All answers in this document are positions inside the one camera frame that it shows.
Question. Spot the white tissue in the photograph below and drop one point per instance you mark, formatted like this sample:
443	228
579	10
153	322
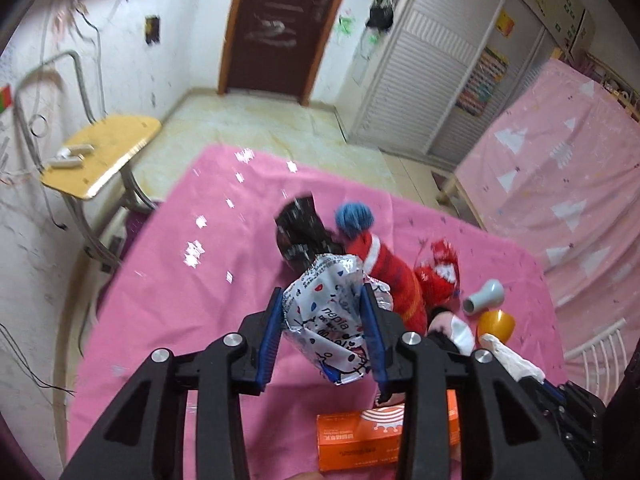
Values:
510	360

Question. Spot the yellow sticker note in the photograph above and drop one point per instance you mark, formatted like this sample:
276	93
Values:
505	22

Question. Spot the colourful chart poster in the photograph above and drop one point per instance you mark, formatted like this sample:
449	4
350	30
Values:
482	80

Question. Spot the yellow plastic bowl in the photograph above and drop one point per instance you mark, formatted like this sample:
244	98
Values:
497	325

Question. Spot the blue yarn pom-pom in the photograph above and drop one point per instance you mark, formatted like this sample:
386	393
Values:
354	217

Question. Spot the yellow seat metal chair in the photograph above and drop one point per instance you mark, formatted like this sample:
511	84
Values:
100	150

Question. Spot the black foil bag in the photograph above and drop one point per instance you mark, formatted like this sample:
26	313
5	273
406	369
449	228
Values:
300	230

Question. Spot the white printed tissue wrapper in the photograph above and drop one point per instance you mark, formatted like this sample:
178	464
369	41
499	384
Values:
325	310

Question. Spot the red knit sock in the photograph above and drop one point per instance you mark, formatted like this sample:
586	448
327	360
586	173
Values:
395	280

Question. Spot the white metal chair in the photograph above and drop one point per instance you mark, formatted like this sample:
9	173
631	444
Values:
600	345

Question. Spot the dark brown door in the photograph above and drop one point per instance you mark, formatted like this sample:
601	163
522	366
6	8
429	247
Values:
280	35

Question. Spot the white louvered wardrobe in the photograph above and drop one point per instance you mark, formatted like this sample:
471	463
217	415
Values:
425	60

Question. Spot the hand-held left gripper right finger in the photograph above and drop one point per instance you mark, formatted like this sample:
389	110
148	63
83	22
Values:
372	342

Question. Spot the white small plastic object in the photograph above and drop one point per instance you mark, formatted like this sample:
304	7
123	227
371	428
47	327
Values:
75	150
62	162

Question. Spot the wooden bed frame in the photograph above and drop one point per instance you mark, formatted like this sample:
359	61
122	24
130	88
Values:
460	200

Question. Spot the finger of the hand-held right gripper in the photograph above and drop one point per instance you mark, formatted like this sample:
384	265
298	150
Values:
549	390

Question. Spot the grey plastic cup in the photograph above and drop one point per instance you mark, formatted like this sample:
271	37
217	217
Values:
482	297

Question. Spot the black wall socket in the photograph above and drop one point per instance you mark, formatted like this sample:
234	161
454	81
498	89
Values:
152	30

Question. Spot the orange cardboard box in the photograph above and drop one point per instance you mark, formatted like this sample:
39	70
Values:
350	435

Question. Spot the pink printed bed curtain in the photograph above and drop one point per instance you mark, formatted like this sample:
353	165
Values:
550	160

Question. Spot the pink star tablecloth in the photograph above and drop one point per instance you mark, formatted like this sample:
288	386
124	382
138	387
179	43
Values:
200	285

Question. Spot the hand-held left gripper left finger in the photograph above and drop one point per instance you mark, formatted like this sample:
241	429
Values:
267	347

